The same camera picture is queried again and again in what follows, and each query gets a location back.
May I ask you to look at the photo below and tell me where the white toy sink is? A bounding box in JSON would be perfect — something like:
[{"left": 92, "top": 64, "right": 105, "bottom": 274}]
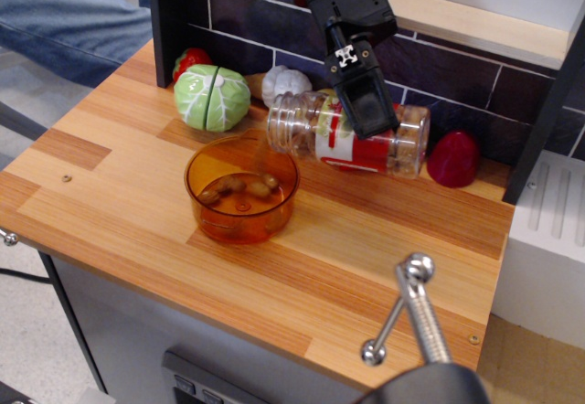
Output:
[{"left": 492, "top": 151, "right": 584, "bottom": 347}]

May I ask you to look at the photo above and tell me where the red toy strawberry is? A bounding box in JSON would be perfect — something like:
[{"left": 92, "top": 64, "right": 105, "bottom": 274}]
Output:
[{"left": 173, "top": 48, "right": 213, "bottom": 82}]

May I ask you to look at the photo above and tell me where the black shelf frame post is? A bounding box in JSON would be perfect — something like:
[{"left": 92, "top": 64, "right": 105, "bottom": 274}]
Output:
[{"left": 503, "top": 19, "right": 584, "bottom": 205}]

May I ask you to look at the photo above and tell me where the black cable on floor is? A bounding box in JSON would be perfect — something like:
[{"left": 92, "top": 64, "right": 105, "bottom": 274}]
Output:
[{"left": 0, "top": 267, "right": 51, "bottom": 285}]

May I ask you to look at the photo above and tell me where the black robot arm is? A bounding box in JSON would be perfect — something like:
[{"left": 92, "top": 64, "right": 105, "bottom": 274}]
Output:
[{"left": 293, "top": 0, "right": 399, "bottom": 139}]

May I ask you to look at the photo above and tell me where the almond in pot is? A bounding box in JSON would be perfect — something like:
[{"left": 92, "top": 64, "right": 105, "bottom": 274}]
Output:
[
  {"left": 261, "top": 174, "right": 280, "bottom": 190},
  {"left": 216, "top": 175, "right": 247, "bottom": 194},
  {"left": 197, "top": 189, "right": 221, "bottom": 206},
  {"left": 247, "top": 181, "right": 271, "bottom": 198}
]

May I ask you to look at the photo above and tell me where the person leg in jeans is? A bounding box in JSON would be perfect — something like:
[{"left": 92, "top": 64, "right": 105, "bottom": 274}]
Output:
[{"left": 1, "top": 0, "right": 153, "bottom": 88}]

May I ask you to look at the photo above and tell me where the clear almond jar red label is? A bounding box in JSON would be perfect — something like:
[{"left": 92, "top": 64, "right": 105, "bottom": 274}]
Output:
[{"left": 267, "top": 91, "right": 431, "bottom": 178}]

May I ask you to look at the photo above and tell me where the yellow toy potato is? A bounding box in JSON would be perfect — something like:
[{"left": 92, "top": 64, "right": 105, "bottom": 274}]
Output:
[{"left": 317, "top": 88, "right": 336, "bottom": 96}]

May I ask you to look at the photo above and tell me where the metal clamp screw handle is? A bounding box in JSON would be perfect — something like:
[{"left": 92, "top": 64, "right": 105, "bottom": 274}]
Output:
[{"left": 361, "top": 252, "right": 452, "bottom": 367}]

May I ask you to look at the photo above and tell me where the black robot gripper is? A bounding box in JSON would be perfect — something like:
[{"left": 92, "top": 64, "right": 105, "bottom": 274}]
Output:
[{"left": 293, "top": 0, "right": 399, "bottom": 139}]

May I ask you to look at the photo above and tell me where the white toy garlic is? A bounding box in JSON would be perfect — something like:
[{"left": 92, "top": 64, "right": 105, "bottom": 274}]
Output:
[{"left": 244, "top": 65, "right": 313, "bottom": 108}]

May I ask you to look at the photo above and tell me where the green toy cabbage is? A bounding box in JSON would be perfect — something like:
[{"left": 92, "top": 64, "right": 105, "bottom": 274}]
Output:
[{"left": 174, "top": 64, "right": 251, "bottom": 133}]

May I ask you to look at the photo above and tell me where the orange transparent plastic pot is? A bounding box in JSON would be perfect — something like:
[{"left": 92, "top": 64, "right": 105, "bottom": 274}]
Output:
[{"left": 184, "top": 130, "right": 300, "bottom": 244}]

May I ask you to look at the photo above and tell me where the grey toy stove cabinet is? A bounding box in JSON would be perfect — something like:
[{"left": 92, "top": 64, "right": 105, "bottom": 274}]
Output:
[{"left": 40, "top": 253, "right": 362, "bottom": 403}]

